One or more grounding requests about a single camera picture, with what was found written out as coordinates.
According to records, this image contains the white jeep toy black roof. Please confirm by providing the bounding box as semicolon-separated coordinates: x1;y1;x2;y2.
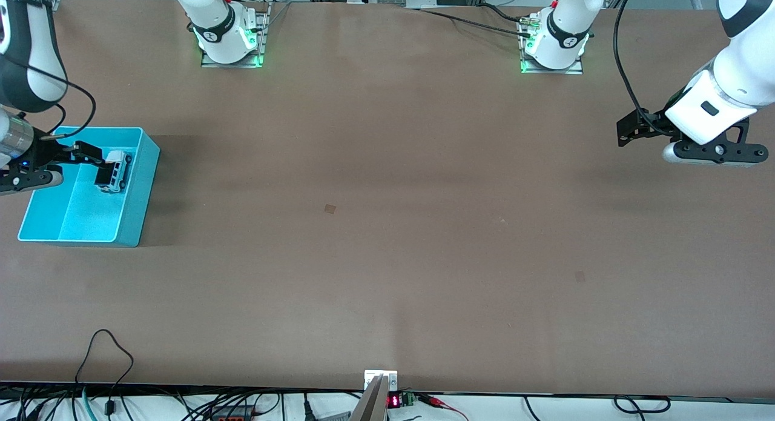
95;149;132;194

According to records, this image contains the cyan plastic storage bin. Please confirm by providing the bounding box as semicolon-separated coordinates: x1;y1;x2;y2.
17;127;161;248

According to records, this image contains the red and black clip lead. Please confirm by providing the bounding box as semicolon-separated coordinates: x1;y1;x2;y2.
417;393;470;421

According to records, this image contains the black cable with metal plug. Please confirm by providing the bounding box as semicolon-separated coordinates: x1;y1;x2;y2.
0;53;97;142

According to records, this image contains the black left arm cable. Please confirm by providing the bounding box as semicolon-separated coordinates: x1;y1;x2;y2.
613;0;664;135

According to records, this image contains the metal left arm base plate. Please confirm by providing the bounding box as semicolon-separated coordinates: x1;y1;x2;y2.
519;18;584;75

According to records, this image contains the black cable on table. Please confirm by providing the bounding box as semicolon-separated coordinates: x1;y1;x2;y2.
418;3;535;38

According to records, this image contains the looped black cable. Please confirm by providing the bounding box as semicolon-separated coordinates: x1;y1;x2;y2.
74;329;134;416

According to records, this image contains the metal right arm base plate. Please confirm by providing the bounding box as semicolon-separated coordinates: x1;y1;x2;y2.
201;3;268;68

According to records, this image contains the coiled black cable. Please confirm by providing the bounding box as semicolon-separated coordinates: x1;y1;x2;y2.
613;395;671;415

